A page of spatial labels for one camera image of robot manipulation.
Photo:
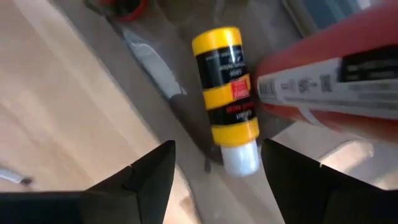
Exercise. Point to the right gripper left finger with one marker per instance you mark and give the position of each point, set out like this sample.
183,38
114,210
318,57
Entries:
152,186

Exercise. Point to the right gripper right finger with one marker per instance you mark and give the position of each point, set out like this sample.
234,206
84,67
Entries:
295,193

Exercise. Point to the red plastic cup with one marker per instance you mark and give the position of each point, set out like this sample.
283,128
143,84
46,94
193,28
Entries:
133,18

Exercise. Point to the small yellow paint bottle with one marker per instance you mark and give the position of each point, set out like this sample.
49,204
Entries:
224,133

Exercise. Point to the large red paint bottle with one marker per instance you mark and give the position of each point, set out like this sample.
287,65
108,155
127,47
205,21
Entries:
342,34

